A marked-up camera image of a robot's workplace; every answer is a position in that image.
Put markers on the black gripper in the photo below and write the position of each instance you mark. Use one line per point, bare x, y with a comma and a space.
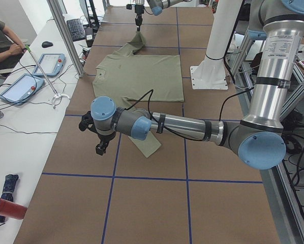
138, 13
102, 140

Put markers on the olive green long-sleeve shirt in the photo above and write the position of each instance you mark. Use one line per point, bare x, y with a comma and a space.
124, 76

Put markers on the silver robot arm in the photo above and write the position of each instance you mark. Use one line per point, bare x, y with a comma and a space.
257, 138
156, 7

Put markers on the black keyboard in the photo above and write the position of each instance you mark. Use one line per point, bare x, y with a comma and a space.
76, 29

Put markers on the silver reacher grabber tool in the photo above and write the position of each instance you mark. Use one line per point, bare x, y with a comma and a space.
57, 96

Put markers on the far blue teach pendant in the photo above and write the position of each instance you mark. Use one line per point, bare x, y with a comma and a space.
51, 63

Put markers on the blue teach pendant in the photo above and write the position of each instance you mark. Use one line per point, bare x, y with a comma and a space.
51, 63
22, 89

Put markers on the black computer mouse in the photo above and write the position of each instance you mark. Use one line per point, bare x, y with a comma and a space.
46, 44

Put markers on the dark blue folded umbrella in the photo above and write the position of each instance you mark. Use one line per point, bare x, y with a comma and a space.
8, 190

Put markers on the near blue teach pendant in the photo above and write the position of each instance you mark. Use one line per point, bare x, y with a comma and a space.
22, 89

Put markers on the red cylinder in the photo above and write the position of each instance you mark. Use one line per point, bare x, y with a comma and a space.
12, 210

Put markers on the seated person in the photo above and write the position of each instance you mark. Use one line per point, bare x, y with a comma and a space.
11, 47

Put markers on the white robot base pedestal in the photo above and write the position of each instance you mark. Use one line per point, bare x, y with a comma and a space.
210, 73

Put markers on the aluminium frame post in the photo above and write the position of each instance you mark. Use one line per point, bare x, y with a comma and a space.
65, 34

